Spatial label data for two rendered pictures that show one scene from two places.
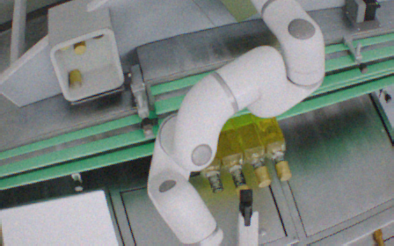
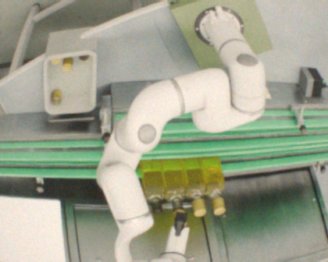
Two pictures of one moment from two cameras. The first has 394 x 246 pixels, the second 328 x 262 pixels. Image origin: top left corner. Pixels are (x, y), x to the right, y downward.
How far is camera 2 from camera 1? 0.40 m
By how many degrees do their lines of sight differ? 15
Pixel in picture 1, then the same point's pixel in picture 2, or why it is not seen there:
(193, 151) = (140, 128)
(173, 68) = not seen: hidden behind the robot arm
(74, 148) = (43, 153)
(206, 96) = (159, 90)
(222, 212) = (158, 237)
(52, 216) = (13, 208)
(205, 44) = not seen: hidden behind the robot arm
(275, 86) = (219, 98)
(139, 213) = (86, 223)
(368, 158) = (296, 218)
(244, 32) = not seen: hidden behind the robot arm
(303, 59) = (246, 83)
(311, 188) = (241, 234)
